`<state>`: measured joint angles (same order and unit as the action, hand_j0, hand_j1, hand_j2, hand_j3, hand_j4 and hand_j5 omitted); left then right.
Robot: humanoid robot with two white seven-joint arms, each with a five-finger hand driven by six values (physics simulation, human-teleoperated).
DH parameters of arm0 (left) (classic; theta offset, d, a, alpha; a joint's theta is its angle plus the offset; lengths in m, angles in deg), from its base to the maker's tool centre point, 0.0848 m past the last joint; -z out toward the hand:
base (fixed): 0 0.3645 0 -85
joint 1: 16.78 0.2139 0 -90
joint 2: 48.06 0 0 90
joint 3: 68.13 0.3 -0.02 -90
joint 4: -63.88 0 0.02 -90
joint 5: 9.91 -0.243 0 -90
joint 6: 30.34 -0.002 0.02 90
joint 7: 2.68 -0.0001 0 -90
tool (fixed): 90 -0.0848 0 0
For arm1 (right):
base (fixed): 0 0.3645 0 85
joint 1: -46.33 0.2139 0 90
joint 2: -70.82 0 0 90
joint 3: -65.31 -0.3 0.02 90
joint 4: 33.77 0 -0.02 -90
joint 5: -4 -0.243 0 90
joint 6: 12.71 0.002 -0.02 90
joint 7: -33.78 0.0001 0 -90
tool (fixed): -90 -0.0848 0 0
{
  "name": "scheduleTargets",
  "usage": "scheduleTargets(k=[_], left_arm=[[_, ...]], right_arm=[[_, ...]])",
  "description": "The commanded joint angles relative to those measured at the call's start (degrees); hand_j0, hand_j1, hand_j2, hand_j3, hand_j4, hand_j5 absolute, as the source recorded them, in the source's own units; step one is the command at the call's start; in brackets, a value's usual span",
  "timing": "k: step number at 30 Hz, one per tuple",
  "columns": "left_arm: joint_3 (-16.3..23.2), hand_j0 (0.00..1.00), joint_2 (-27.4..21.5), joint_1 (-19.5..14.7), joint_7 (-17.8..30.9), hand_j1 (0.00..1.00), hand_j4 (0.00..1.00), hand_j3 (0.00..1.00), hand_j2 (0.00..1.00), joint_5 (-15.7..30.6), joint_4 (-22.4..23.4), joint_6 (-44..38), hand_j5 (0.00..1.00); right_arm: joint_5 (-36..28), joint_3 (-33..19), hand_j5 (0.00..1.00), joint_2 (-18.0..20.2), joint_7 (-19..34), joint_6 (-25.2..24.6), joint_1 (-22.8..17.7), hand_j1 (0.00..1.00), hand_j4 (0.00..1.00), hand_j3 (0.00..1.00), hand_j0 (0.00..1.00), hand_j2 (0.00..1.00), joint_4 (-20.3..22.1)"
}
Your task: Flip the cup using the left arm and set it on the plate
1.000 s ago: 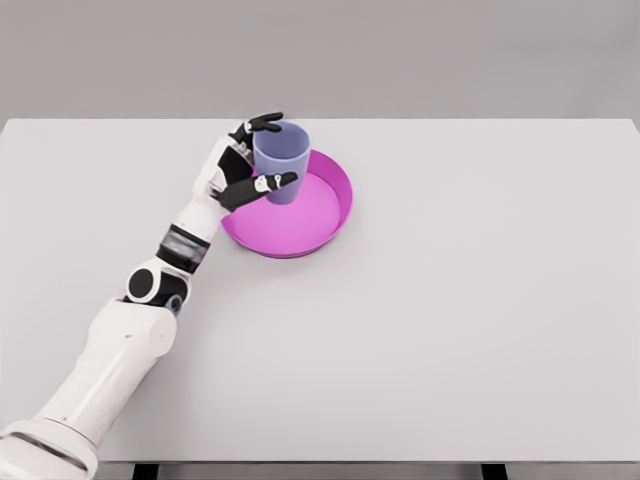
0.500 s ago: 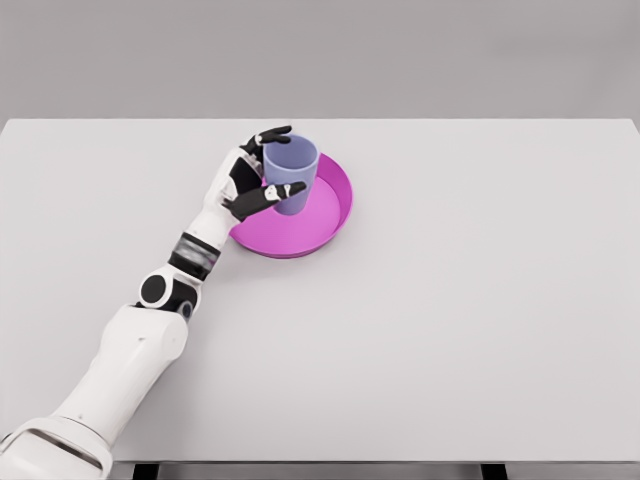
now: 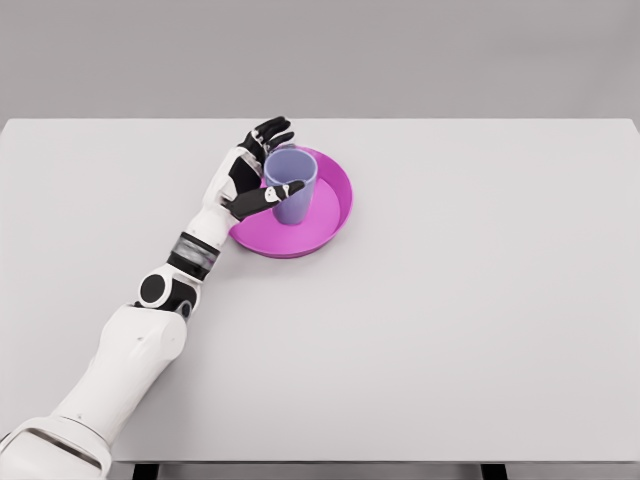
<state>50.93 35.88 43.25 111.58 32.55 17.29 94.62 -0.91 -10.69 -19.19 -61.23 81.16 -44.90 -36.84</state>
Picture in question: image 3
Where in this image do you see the lavender plastic cup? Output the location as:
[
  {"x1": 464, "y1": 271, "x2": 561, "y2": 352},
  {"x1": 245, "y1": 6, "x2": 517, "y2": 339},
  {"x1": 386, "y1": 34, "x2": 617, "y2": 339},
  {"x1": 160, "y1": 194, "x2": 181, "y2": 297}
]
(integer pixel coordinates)
[{"x1": 263, "y1": 149, "x2": 319, "y2": 227}]

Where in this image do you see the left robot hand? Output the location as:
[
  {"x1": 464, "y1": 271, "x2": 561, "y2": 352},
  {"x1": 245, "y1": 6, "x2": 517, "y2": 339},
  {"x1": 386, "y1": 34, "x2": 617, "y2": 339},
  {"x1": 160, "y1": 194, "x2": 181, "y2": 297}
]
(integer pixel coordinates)
[{"x1": 200, "y1": 115, "x2": 306, "y2": 222}]

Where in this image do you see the magenta round plate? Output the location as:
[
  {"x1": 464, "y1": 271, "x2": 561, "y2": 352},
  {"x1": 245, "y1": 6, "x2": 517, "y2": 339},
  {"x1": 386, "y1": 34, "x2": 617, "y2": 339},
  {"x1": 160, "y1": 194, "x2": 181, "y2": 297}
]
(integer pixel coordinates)
[{"x1": 228, "y1": 144, "x2": 354, "y2": 260}]

